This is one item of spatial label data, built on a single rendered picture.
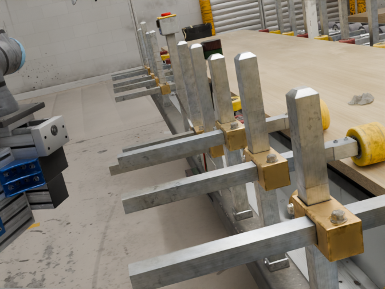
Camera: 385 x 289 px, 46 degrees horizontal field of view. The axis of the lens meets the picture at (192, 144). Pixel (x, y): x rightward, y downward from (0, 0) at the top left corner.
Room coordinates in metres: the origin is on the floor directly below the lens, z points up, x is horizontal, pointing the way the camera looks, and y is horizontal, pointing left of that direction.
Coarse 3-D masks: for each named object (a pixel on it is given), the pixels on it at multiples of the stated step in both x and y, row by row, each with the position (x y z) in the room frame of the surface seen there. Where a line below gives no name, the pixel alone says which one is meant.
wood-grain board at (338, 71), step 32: (256, 32) 3.62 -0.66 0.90; (288, 64) 2.04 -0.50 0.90; (320, 64) 1.90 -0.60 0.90; (352, 64) 1.77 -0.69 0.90; (384, 64) 1.66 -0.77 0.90; (320, 96) 1.40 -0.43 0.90; (352, 96) 1.33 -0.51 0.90; (384, 96) 1.26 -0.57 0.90; (288, 128) 1.16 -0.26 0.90; (384, 192) 0.72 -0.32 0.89
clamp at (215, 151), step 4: (204, 132) 1.36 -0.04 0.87; (212, 148) 1.25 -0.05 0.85; (216, 148) 1.26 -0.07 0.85; (220, 148) 1.26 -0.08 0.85; (212, 152) 1.25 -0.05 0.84; (216, 152) 1.26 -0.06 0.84; (220, 152) 1.26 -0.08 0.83; (212, 156) 1.26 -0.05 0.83; (216, 156) 1.26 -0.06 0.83; (220, 156) 1.26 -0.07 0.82
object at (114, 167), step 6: (198, 150) 1.28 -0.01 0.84; (204, 150) 1.29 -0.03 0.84; (174, 156) 1.28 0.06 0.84; (180, 156) 1.28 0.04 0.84; (186, 156) 1.28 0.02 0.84; (114, 162) 1.28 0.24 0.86; (150, 162) 1.27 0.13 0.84; (156, 162) 1.27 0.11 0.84; (162, 162) 1.27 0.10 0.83; (114, 168) 1.25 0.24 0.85; (126, 168) 1.26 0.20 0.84; (132, 168) 1.26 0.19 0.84; (138, 168) 1.26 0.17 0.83; (114, 174) 1.25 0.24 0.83
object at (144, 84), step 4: (168, 76) 2.79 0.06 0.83; (172, 76) 2.79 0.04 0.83; (148, 80) 2.79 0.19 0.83; (152, 80) 2.77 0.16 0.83; (168, 80) 2.79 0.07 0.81; (172, 80) 2.79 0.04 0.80; (132, 84) 2.76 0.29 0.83; (136, 84) 2.76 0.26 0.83; (140, 84) 2.76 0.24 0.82; (144, 84) 2.77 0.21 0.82; (148, 84) 2.77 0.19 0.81; (152, 84) 2.77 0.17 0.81; (116, 88) 2.75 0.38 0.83; (120, 88) 2.75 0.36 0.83; (124, 88) 2.75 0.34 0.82; (128, 88) 2.75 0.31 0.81; (132, 88) 2.76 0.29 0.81; (136, 88) 2.76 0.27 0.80; (116, 92) 2.74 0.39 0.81
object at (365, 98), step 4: (356, 96) 1.26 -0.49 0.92; (360, 96) 1.26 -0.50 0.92; (364, 96) 1.25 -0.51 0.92; (368, 96) 1.25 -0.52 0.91; (372, 96) 1.26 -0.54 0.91; (352, 100) 1.25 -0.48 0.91; (356, 100) 1.25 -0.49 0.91; (360, 100) 1.25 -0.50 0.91; (364, 100) 1.22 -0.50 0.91; (368, 100) 1.22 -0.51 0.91; (372, 100) 1.23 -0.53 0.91; (360, 104) 1.22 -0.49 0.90
